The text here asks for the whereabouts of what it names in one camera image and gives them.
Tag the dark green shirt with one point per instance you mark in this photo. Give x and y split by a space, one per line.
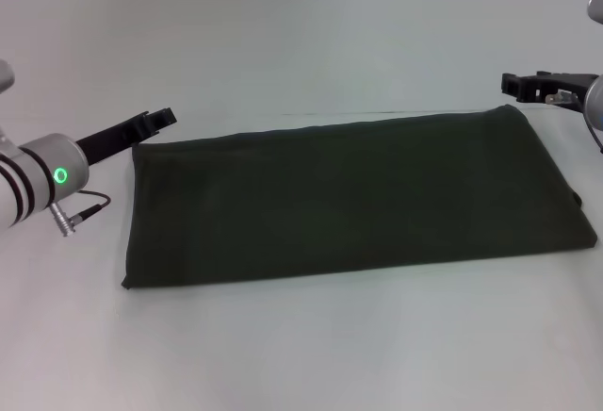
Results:
353 194

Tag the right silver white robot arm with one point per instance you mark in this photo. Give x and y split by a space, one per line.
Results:
596 102

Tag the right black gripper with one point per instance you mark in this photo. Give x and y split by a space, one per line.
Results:
563 86

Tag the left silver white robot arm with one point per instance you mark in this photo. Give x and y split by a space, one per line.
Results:
37 180

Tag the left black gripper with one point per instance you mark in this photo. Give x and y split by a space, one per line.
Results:
108 140

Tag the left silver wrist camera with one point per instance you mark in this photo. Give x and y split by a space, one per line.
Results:
5 76

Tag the right silver connector post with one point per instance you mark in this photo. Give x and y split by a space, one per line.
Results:
558 98

